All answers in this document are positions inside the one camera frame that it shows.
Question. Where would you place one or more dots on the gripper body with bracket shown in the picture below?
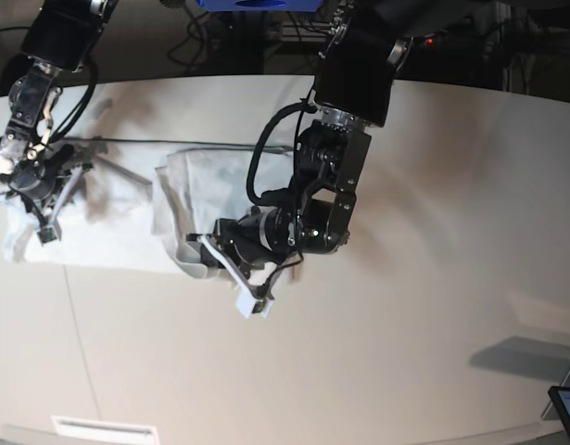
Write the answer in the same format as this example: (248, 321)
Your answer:
(39, 188)
(257, 248)

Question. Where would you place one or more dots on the white T-shirt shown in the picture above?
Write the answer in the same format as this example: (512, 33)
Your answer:
(136, 206)

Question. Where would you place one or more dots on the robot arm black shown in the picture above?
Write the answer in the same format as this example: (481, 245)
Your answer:
(59, 40)
(369, 42)

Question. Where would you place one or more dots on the white label strip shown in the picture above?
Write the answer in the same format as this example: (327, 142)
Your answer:
(93, 430)

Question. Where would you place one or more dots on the blue box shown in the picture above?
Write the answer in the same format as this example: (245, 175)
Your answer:
(260, 5)

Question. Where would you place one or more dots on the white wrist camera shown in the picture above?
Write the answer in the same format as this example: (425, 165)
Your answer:
(49, 234)
(248, 305)

